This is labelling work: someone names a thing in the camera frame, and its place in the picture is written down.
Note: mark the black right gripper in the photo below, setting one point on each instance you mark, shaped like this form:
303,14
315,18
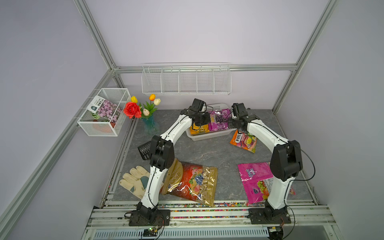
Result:
230,122

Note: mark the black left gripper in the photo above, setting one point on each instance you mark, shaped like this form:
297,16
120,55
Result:
207,119

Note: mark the orange Fox's candy bag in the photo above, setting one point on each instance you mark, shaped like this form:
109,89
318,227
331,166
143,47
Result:
244,141

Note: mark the purple grape candy bag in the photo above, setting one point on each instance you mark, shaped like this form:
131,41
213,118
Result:
219,120

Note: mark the white plastic perforated basket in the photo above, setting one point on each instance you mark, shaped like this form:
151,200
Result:
213,134

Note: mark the yellow mango candy bag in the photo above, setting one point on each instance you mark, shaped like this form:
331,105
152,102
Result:
196,130

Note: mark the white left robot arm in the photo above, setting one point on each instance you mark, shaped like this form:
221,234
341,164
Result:
161,153

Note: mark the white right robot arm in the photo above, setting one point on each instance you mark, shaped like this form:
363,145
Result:
286,161

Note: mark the tulips in teal vase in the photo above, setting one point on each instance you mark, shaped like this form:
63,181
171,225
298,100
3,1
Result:
146,113

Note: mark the pink fruit candy bag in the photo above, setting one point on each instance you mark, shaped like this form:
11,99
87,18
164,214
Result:
257,180

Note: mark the large gold red candy bag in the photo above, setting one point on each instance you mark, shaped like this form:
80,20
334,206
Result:
192,182

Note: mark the red artificial rose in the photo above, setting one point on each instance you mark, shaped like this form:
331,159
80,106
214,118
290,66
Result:
132,110

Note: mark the clear mixed candy bag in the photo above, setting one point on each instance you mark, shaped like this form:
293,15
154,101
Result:
292,191

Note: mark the purple flower seed packet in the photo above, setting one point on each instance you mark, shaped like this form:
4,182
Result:
104,110

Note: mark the green circuit board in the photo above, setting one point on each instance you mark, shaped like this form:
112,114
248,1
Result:
151,232

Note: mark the white wire wall shelf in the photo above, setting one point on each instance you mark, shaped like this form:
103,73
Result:
187,80

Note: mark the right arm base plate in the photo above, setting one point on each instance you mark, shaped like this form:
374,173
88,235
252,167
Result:
269,215

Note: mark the white wire side basket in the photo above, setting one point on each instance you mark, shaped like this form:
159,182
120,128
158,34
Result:
97,128

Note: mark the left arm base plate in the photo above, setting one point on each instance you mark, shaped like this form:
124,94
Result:
148,218

